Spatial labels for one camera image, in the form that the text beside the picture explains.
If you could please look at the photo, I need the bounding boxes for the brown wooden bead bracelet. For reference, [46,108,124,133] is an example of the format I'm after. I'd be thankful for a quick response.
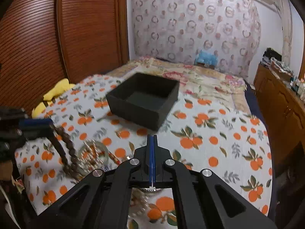
[48,126,83,181]

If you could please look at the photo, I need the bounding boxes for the silver cuff bangle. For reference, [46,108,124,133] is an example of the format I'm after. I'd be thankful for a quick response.
[76,139,111,175]

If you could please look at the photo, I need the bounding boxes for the black square jewelry box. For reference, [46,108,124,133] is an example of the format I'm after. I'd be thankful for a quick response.
[106,73,179,131]

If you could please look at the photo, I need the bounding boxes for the yellow plush toy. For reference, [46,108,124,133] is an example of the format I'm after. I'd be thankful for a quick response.
[31,79,75,118]

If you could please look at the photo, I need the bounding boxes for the brown louvered wardrobe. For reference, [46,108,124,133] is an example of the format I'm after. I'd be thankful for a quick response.
[1,0,129,112]

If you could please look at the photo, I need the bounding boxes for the floral quilt blanket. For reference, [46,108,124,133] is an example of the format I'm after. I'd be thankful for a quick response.
[107,57,250,114]

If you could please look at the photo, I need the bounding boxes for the blue plush toy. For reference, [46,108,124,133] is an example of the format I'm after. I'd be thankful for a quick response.
[194,50,218,66]

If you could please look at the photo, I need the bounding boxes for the wooden side cabinet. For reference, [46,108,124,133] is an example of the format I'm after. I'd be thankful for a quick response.
[254,64,304,173]

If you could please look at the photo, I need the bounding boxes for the pink circle pattern curtain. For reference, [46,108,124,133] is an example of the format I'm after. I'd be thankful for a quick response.
[131,0,261,79]

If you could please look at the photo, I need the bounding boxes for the stack of folded clothes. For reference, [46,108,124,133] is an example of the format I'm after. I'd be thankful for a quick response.
[261,48,294,82]

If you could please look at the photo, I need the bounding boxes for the bottles on cabinet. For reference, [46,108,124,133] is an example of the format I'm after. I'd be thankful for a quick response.
[290,77,305,102]

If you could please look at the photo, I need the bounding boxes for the cream tied curtain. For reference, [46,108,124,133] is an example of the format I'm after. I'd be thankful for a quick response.
[278,0,293,66]

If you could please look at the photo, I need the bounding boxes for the red bead bracelet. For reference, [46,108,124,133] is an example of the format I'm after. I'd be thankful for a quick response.
[104,151,122,166]

